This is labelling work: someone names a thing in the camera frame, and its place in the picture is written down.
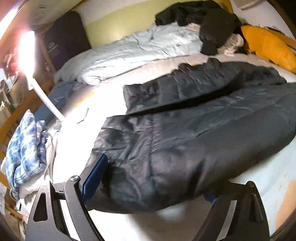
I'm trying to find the black puffer jacket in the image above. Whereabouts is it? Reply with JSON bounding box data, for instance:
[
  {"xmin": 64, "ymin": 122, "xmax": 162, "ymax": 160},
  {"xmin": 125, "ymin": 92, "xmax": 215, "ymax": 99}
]
[{"xmin": 86, "ymin": 58, "xmax": 295, "ymax": 214}]

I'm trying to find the black clothes pile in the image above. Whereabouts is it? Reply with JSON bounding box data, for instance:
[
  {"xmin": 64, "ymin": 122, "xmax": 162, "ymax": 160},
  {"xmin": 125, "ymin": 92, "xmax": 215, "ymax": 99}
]
[{"xmin": 155, "ymin": 1, "xmax": 241, "ymax": 56}]

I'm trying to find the blue plaid shirt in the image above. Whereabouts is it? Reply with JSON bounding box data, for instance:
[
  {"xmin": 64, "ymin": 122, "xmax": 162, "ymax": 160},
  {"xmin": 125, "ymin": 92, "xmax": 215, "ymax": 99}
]
[{"xmin": 6, "ymin": 109, "xmax": 48, "ymax": 201}]

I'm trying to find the blue pillow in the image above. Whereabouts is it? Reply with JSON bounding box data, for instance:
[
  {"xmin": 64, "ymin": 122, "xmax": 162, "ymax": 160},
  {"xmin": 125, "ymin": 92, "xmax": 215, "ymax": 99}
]
[{"xmin": 34, "ymin": 81, "xmax": 76, "ymax": 124}]

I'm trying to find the dark headboard cushion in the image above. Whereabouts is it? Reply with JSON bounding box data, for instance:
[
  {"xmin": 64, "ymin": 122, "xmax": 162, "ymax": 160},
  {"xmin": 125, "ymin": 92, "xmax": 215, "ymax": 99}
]
[{"xmin": 44, "ymin": 11, "xmax": 91, "ymax": 71}]

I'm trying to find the white lamp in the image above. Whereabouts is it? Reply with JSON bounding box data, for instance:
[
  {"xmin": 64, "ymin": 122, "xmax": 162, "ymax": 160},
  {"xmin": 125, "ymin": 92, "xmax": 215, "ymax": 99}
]
[{"xmin": 16, "ymin": 29, "xmax": 90, "ymax": 126}]

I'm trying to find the beige crumpled garment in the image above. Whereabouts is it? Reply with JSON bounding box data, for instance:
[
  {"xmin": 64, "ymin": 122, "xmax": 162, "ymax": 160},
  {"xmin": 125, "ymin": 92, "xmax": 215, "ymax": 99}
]
[{"xmin": 186, "ymin": 23, "xmax": 244, "ymax": 56}]

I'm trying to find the light blue duvet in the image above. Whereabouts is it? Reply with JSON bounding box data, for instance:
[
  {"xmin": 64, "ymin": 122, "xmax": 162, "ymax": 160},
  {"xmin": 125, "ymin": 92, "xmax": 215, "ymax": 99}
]
[{"xmin": 54, "ymin": 22, "xmax": 203, "ymax": 86}]

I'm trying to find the orange pillow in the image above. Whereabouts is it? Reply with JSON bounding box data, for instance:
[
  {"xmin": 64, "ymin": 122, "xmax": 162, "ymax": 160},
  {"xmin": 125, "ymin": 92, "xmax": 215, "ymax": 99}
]
[{"xmin": 241, "ymin": 25, "xmax": 295, "ymax": 73}]

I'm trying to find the wooden bed frame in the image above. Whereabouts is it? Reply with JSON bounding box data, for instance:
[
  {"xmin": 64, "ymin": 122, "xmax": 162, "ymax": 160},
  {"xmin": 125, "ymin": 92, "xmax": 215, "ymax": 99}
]
[{"xmin": 221, "ymin": 1, "xmax": 295, "ymax": 51}]

